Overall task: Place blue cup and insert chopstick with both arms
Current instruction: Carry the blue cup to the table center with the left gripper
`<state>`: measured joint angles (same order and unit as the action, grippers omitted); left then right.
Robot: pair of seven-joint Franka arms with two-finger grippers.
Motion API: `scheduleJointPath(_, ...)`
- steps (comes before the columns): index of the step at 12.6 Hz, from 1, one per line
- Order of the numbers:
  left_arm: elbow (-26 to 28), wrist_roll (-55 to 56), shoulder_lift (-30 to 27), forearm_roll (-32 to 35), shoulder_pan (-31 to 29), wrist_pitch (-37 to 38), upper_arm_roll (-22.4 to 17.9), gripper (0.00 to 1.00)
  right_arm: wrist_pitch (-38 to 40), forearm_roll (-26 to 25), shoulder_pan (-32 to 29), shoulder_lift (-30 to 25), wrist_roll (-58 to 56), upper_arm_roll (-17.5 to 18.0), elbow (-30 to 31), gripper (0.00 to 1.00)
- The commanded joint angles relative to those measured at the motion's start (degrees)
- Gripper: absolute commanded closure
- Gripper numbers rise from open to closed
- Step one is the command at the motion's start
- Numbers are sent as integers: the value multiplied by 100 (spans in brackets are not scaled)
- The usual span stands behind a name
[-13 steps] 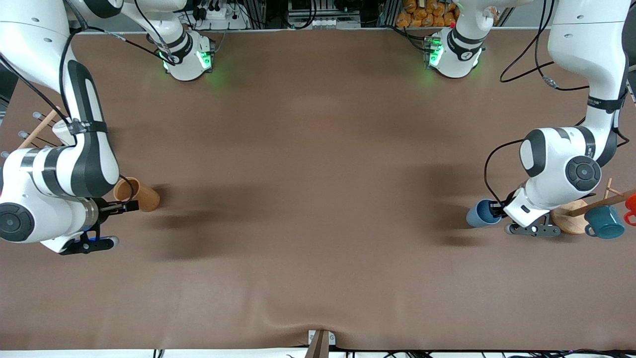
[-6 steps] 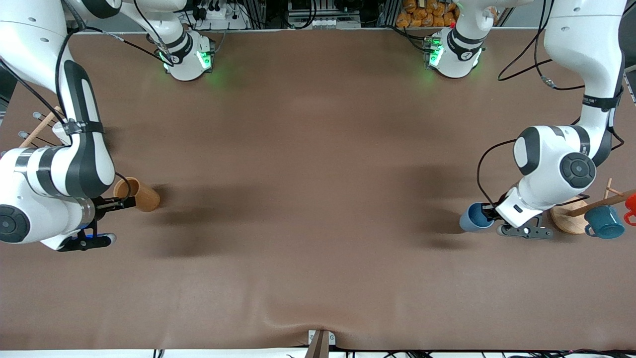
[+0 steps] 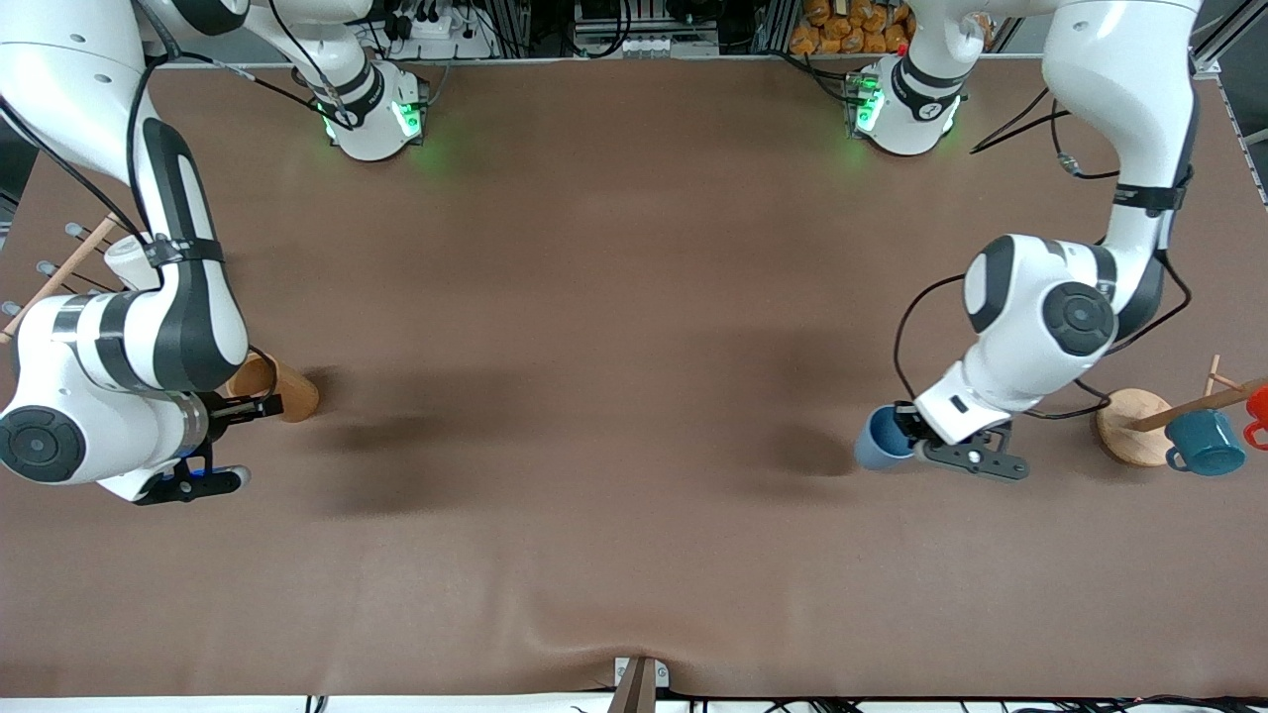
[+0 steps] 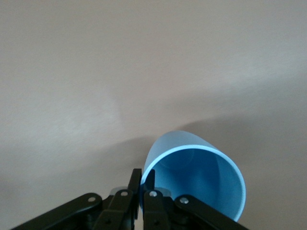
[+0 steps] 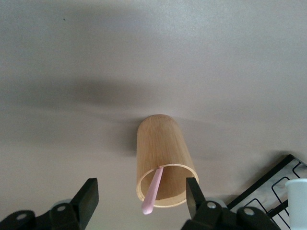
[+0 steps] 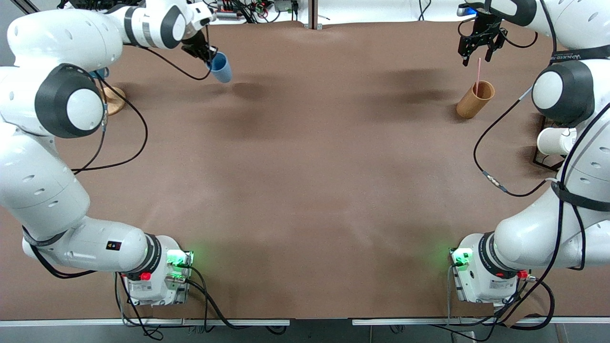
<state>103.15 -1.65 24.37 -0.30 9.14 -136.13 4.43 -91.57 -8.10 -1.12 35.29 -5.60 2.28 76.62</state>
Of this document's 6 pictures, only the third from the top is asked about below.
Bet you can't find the teal enamel mug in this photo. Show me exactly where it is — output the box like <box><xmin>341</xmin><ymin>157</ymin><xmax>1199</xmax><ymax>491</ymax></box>
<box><xmin>1164</xmin><ymin>409</ymin><xmax>1248</xmax><ymax>478</ymax></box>

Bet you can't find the wooden mug tree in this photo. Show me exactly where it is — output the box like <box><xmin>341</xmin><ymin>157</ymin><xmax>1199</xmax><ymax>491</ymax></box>
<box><xmin>1096</xmin><ymin>356</ymin><xmax>1268</xmax><ymax>468</ymax></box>

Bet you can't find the metal table edge bracket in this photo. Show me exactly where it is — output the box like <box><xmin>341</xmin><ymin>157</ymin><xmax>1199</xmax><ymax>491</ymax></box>
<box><xmin>606</xmin><ymin>656</ymin><xmax>671</xmax><ymax>713</ymax></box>

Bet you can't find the pile of orange bread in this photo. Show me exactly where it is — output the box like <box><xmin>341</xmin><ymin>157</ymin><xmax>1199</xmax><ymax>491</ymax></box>
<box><xmin>790</xmin><ymin>0</ymin><xmax>918</xmax><ymax>56</ymax></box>

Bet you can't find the wooden rack rod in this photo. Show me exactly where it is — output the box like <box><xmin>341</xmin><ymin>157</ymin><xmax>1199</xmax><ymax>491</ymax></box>
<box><xmin>0</xmin><ymin>213</ymin><xmax>121</xmax><ymax>344</ymax></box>

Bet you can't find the black wire cup rack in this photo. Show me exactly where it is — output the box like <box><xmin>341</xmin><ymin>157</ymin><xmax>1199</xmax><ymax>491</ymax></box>
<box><xmin>0</xmin><ymin>220</ymin><xmax>130</xmax><ymax>343</ymax></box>

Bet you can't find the blue plastic cup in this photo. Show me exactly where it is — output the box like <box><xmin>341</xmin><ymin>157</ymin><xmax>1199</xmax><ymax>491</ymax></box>
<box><xmin>855</xmin><ymin>406</ymin><xmax>918</xmax><ymax>472</ymax></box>

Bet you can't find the white cup with black print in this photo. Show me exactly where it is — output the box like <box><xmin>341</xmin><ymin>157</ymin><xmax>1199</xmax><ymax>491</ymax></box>
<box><xmin>103</xmin><ymin>235</ymin><xmax>161</xmax><ymax>291</ymax></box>

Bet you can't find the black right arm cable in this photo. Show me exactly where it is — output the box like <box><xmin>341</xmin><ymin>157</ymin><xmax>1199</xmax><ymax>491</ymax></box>
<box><xmin>0</xmin><ymin>0</ymin><xmax>343</xmax><ymax>397</ymax></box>

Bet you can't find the brown wooden cup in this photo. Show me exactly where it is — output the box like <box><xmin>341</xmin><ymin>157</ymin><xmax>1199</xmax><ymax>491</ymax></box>
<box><xmin>226</xmin><ymin>354</ymin><xmax>321</xmax><ymax>425</ymax></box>

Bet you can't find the white power strip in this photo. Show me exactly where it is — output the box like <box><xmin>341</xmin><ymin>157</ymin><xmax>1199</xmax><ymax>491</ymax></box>
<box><xmin>381</xmin><ymin>0</ymin><xmax>496</xmax><ymax>60</ymax></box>

